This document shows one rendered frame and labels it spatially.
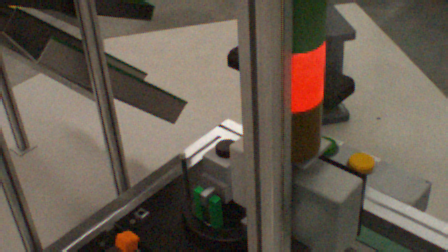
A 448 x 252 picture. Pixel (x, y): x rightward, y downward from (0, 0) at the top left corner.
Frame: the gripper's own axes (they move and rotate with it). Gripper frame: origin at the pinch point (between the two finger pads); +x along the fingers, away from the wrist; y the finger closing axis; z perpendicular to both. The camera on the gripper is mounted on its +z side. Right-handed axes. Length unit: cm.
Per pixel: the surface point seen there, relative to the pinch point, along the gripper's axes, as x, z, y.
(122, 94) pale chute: 0.4, -13.4, 21.4
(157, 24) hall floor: 107, 146, 210
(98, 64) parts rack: -8.0, -18.2, 18.6
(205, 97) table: 22.8, 17.5, 36.1
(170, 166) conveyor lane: 13.0, -10.9, 15.2
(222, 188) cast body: 3.8, -16.5, -2.2
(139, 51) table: 23, 22, 64
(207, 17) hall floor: 107, 170, 192
